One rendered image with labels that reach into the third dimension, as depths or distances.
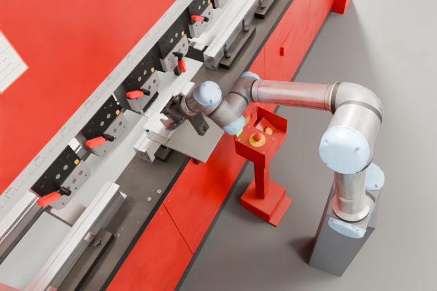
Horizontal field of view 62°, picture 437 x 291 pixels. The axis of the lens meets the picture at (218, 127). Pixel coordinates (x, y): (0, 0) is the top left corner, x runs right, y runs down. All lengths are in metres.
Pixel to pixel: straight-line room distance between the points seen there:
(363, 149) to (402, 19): 2.72
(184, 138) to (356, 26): 2.31
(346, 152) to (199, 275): 1.50
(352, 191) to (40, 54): 0.89
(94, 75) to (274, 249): 1.54
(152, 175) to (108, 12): 0.70
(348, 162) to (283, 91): 0.31
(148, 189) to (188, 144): 0.25
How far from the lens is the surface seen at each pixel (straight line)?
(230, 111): 1.13
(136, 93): 1.19
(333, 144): 0.91
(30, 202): 1.53
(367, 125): 0.94
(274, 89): 1.12
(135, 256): 1.51
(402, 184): 2.54
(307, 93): 1.07
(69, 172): 1.15
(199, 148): 1.37
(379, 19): 3.52
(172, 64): 1.38
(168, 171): 1.49
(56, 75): 0.99
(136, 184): 1.50
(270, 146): 1.61
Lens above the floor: 2.15
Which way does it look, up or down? 55 degrees down
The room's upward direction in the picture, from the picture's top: 11 degrees counter-clockwise
